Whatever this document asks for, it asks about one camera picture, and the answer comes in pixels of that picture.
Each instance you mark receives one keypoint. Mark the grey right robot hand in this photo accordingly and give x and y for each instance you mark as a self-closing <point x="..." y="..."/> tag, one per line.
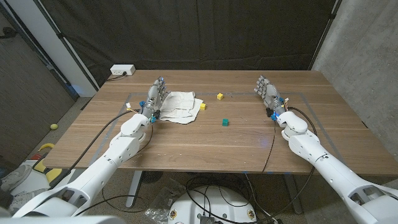
<point x="271" y="95"/>

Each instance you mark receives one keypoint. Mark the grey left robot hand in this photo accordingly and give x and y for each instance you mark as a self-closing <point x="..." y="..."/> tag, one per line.
<point x="154" y="99"/>

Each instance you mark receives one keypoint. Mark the white cloth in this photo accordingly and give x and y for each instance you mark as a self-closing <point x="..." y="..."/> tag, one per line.
<point x="180" y="107"/>

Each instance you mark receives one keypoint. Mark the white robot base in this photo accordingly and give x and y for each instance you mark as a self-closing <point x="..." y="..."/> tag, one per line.
<point x="213" y="207"/>

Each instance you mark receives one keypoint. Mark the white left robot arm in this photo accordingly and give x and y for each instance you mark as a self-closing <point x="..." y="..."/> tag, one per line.
<point x="93" y="177"/>

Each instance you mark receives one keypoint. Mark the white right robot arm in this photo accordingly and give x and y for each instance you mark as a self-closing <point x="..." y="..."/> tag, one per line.
<point x="326" y="168"/>

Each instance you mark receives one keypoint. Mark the green block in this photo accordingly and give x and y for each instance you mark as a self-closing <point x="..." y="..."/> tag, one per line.
<point x="225" y="122"/>

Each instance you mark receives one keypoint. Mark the white power strip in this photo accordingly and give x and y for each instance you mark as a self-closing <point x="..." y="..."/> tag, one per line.
<point x="122" y="69"/>

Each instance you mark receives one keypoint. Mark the yellow cube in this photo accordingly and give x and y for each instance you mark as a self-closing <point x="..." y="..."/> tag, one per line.
<point x="203" y="106"/>
<point x="220" y="96"/>

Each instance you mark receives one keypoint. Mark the black round floor object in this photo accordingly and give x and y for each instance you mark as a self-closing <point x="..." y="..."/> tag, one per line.
<point x="151" y="176"/>

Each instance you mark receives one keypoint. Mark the black backdrop stand pole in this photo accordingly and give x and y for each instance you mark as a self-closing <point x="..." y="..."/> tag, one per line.
<point x="325" y="34"/>
<point x="66" y="45"/>

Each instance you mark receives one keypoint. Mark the black backdrop curtain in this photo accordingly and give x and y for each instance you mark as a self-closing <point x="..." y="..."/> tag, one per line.
<point x="199" y="31"/>

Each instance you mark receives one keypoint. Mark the white table leg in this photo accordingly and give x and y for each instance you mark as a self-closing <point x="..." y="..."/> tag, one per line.
<point x="134" y="186"/>

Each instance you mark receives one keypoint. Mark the grey table leg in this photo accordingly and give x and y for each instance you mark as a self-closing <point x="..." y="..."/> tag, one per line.
<point x="293" y="193"/>

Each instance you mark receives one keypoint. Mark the yellow-green tennis ball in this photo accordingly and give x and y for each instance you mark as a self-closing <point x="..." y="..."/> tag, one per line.
<point x="54" y="126"/>

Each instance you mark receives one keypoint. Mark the clear plastic bag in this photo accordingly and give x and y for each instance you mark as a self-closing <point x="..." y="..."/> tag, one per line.
<point x="161" y="203"/>

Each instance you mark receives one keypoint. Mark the yellow curved object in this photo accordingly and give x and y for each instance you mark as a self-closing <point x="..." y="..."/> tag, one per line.
<point x="46" y="145"/>

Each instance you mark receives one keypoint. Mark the yellow and black floor object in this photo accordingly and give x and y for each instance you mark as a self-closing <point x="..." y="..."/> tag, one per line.
<point x="51" y="174"/>

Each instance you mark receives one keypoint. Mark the grey sneaker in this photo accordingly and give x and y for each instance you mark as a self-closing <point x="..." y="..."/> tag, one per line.
<point x="15" y="177"/>

